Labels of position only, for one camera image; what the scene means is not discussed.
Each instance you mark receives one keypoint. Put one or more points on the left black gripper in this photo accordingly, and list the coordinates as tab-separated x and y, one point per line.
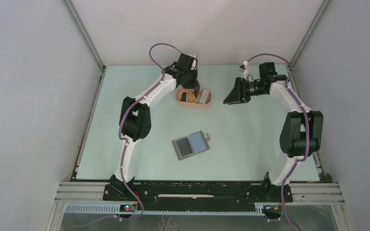
192	85

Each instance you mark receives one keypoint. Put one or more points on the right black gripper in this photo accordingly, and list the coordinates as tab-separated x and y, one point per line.
239	95

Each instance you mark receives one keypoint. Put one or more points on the beige leather card holder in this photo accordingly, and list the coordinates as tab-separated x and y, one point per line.
198	142

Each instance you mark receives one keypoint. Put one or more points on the grey card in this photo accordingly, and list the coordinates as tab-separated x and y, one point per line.
183	147

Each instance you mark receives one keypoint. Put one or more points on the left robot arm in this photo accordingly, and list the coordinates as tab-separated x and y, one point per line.
135	118

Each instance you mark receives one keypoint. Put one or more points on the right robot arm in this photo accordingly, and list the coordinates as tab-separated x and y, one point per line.
302	130

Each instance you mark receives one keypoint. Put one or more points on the yellow VIP card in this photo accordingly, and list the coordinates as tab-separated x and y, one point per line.
191	98

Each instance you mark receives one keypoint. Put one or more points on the black card in tray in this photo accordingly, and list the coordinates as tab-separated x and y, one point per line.
184	97

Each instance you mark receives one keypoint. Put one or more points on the pink oval tray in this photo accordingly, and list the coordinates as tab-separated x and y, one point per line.
197	105

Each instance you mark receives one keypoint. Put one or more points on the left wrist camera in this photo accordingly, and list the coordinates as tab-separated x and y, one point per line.
194	62

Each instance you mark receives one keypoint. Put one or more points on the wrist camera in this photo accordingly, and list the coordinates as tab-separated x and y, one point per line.
194	62
244	69

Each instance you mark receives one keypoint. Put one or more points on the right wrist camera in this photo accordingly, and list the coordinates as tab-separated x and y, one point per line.
244	69

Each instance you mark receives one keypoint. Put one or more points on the white cable duct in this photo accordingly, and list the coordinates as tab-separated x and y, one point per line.
114	209

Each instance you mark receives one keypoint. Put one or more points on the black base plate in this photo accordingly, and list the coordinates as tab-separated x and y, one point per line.
229	196

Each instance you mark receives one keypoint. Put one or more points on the aluminium frame rail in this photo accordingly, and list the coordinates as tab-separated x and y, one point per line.
302	193

